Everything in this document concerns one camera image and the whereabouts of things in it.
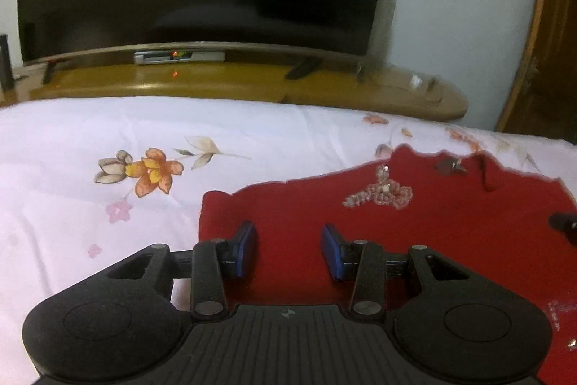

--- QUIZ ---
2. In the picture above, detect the wooden television stand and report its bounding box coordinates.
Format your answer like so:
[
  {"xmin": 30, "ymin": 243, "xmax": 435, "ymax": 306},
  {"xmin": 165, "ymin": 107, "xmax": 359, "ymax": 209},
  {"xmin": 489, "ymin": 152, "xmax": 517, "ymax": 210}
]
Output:
[{"xmin": 0, "ymin": 60, "xmax": 468, "ymax": 124}]

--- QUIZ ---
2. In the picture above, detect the white floral bedsheet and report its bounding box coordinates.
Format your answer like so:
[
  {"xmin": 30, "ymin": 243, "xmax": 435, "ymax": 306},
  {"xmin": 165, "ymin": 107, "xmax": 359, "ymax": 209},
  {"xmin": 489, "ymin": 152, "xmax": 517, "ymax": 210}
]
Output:
[{"xmin": 0, "ymin": 95, "xmax": 577, "ymax": 385}]

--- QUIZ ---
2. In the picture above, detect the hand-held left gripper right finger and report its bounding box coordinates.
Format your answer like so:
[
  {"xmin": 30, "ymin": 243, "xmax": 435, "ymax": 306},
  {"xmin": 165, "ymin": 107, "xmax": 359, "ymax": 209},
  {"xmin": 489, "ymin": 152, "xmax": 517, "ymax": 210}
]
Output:
[{"xmin": 320, "ymin": 224, "xmax": 472, "ymax": 317}]

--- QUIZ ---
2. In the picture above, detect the black cylindrical speaker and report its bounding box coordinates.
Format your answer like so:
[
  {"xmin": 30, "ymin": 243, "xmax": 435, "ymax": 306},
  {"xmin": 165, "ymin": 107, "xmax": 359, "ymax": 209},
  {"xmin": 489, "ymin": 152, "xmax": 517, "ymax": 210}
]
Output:
[{"xmin": 0, "ymin": 34, "xmax": 14, "ymax": 92}]

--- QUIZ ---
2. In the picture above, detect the brown wooden door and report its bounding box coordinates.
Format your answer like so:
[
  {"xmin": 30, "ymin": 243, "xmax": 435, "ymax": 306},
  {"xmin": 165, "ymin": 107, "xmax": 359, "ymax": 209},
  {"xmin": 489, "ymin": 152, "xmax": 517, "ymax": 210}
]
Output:
[{"xmin": 496, "ymin": 0, "xmax": 577, "ymax": 142}]

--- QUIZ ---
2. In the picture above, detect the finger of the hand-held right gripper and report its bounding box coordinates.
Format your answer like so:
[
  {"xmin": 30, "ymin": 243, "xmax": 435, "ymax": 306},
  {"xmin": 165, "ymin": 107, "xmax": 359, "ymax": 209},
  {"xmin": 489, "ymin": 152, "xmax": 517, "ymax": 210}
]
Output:
[{"xmin": 547, "ymin": 213, "xmax": 577, "ymax": 233}]

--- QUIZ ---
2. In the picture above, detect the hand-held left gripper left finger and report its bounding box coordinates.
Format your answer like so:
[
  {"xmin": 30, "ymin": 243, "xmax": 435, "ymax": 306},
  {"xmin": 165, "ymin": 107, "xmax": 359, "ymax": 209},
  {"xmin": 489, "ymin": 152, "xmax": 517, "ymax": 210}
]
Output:
[{"xmin": 106, "ymin": 220, "xmax": 259, "ymax": 323}]

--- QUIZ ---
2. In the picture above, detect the red embroidered small garment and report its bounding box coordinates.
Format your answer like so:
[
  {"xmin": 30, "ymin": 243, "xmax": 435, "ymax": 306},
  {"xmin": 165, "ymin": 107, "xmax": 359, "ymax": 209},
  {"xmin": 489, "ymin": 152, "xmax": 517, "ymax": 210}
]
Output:
[{"xmin": 198, "ymin": 144, "xmax": 577, "ymax": 385}]

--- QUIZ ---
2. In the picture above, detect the grey set-top box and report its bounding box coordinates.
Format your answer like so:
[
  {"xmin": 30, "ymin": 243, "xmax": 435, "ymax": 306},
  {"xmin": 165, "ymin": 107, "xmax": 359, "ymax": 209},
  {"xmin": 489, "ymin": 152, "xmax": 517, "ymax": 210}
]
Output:
[{"xmin": 133, "ymin": 49, "xmax": 226, "ymax": 65}]

